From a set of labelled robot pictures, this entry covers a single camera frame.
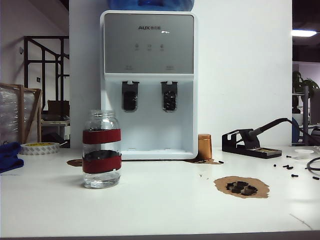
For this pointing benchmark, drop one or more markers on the white double-sided tape roll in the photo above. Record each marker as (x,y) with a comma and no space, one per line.
(40,149)

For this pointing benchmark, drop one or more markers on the copper coloured canister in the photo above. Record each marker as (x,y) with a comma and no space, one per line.
(205,147)

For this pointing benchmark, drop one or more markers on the jagged black charred piece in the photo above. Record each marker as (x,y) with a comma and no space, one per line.
(250,190)

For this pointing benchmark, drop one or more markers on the brown cardboard box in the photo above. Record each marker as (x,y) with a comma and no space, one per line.
(58,107)

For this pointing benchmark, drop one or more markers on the blue water jug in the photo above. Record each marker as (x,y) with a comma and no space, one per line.
(150,3)

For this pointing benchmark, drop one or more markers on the black metal stair railing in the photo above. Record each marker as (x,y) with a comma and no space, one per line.
(26,62)

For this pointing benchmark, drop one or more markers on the blue cloth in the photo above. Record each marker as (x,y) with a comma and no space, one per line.
(10,157)

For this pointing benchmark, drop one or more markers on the white low table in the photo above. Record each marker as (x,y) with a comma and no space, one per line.
(55,122)

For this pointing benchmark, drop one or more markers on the black soldering iron stand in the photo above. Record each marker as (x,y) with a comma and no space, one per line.
(250,150)

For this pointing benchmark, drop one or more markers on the white AUX water dispenser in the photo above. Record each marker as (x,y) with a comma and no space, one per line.
(148,37)

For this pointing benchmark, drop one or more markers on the white round lid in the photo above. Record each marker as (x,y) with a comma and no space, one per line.
(303,152)

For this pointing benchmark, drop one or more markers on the glass bottle with red bands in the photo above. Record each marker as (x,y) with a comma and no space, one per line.
(101,136)

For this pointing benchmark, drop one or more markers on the green potted plant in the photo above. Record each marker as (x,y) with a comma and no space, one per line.
(310,85)

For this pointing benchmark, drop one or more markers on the wooden frame with plastic wrap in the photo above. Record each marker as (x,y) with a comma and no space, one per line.
(22,112)

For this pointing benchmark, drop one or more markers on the dark grey dispenser tap lever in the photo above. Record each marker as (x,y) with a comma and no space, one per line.
(130,91)
(169,91)

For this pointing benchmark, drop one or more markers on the black soldering iron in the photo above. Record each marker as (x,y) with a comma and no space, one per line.
(270,125)

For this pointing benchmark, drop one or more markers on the round wall device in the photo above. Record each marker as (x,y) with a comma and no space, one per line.
(21,50)

